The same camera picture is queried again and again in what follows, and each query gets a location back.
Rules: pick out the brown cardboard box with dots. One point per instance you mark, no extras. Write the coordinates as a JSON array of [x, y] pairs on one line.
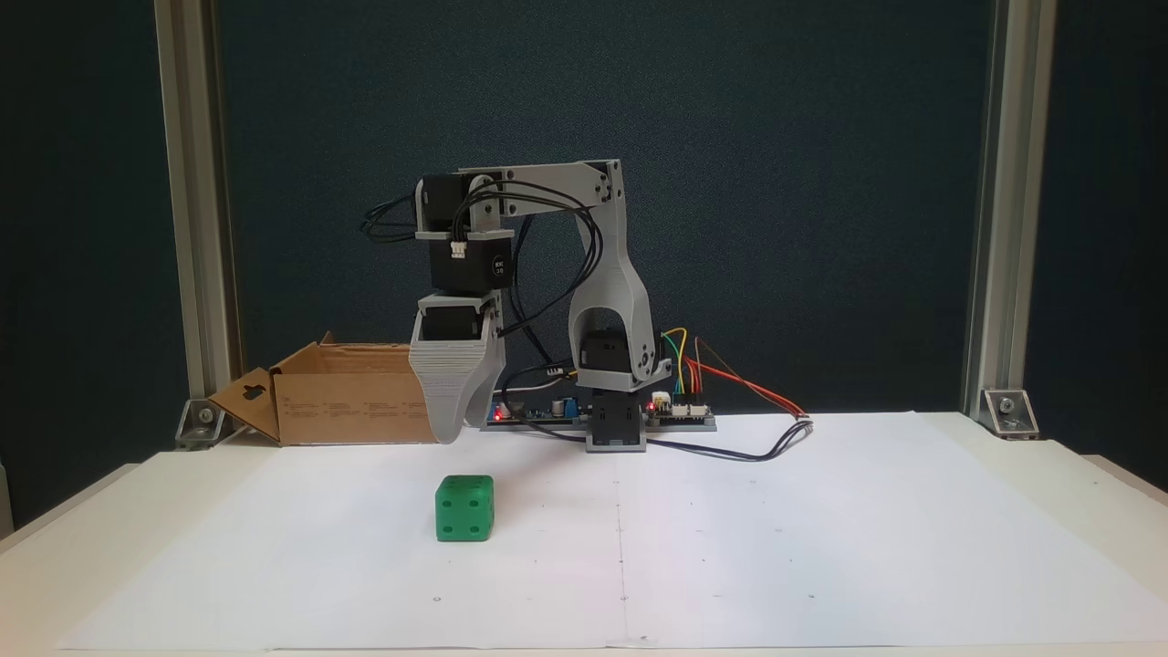
[[347, 406]]

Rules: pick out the small controller circuit board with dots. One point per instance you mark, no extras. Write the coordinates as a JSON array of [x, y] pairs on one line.
[[684, 412]]

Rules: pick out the green die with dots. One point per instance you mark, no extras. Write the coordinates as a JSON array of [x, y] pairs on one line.
[[464, 511]]

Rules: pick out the aluminium frame post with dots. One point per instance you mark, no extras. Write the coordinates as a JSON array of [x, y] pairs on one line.
[[1008, 182], [187, 182]]

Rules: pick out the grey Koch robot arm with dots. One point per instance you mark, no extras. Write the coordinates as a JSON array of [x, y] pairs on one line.
[[611, 301]]

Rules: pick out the metal corner bracket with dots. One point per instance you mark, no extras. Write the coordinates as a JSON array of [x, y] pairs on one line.
[[1008, 412], [203, 422]]

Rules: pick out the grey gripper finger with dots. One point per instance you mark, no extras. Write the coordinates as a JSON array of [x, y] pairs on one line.
[[500, 365], [452, 383]]

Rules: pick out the blue power circuit board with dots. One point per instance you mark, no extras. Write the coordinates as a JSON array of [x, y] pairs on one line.
[[547, 411]]

